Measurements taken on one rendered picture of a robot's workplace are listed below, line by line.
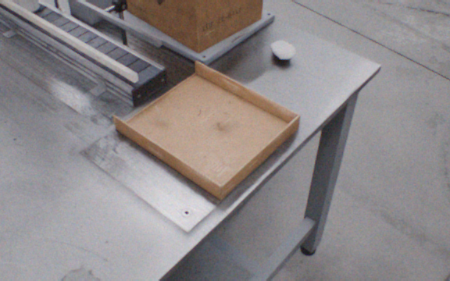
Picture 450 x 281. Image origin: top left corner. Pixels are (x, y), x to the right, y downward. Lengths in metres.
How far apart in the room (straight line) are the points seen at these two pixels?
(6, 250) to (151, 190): 0.28
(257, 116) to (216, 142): 0.12
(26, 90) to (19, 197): 0.34
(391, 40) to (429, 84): 0.41
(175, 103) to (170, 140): 0.12
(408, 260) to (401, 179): 0.40
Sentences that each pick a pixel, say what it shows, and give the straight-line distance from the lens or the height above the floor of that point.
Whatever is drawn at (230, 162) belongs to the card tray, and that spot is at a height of 0.83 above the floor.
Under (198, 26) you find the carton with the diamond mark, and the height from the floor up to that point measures 0.93.
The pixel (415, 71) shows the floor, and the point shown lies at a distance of 2.83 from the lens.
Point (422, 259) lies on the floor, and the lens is 1.99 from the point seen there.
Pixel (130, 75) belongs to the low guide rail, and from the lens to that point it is 1.11.
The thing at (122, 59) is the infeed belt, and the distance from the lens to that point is 1.21.
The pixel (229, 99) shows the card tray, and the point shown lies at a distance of 1.15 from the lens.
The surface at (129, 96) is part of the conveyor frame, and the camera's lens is 1.14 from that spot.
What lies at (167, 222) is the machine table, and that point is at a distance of 0.92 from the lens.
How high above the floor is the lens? 1.57
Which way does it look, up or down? 44 degrees down
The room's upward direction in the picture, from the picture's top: 1 degrees clockwise
